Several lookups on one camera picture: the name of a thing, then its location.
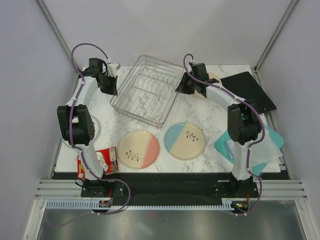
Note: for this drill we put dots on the white slotted cable duct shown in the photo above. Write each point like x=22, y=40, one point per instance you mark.
x=102, y=205

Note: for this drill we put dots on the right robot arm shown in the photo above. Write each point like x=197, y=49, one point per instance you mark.
x=244, y=124

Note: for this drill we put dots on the teal cutting mat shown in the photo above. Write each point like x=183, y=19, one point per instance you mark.
x=257, y=170

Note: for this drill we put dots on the right aluminium frame post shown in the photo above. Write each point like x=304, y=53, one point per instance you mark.
x=276, y=34

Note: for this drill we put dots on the metal wire dish rack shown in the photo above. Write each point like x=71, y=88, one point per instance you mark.
x=148, y=92

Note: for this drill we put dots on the green and cream plate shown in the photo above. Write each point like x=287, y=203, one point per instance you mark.
x=211, y=76

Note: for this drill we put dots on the red instruction card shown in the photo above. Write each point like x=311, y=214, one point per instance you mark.
x=107, y=159

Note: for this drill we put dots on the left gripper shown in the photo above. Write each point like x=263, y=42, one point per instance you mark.
x=113, y=90

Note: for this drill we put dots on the left aluminium frame post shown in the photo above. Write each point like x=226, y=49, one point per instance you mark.
x=55, y=30

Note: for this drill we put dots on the blue and cream plate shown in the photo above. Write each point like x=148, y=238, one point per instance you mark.
x=184, y=141

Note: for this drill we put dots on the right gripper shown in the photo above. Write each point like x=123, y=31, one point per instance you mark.
x=181, y=87

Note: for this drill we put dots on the black square mat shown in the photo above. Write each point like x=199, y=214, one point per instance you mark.
x=245, y=86

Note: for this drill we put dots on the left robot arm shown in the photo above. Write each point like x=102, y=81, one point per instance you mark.
x=77, y=127

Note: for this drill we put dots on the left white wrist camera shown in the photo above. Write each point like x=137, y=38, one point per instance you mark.
x=112, y=69

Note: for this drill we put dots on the watermelon pattern plate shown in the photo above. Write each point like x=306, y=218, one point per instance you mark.
x=97, y=128

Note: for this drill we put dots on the pink and cream plate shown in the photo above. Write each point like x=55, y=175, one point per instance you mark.
x=138, y=149

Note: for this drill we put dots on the aluminium frame post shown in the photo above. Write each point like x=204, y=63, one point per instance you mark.
x=55, y=30
x=276, y=34

